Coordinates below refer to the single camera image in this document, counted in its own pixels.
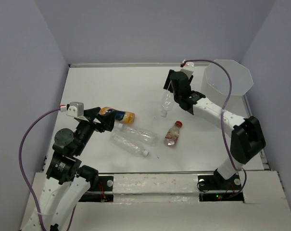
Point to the clear bottle white cap lower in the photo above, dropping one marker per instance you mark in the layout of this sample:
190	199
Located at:
127	144

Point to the clear bottle white cap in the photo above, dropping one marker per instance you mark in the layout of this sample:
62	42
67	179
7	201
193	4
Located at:
127	144
139	134

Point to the orange juice bottle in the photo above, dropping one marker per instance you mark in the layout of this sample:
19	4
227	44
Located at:
123	117

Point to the clear crushed plastic bottle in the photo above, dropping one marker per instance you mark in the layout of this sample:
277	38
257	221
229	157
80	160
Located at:
167	103

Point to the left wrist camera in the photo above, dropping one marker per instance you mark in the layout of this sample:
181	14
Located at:
75	109

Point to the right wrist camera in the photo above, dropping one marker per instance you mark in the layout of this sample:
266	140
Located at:
187	68

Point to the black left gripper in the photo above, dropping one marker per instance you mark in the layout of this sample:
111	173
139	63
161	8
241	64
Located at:
107	120

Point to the red cap small bottle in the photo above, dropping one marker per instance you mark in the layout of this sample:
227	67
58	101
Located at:
172	135

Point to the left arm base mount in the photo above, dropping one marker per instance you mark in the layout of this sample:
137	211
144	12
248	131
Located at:
102	192

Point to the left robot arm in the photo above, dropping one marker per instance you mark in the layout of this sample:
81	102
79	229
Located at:
67	180

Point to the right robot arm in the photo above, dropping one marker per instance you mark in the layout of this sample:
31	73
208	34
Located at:
246	135

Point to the clear bottle white cap upper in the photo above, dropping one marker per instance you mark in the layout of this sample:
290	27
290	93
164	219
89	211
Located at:
139	134

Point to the white translucent bin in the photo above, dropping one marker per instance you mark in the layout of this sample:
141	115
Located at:
216	85

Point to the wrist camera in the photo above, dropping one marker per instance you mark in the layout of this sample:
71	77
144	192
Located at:
187	68
75	109

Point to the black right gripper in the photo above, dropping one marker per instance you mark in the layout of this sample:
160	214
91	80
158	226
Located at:
168	84

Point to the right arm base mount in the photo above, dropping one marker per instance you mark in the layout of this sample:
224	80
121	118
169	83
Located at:
214	188

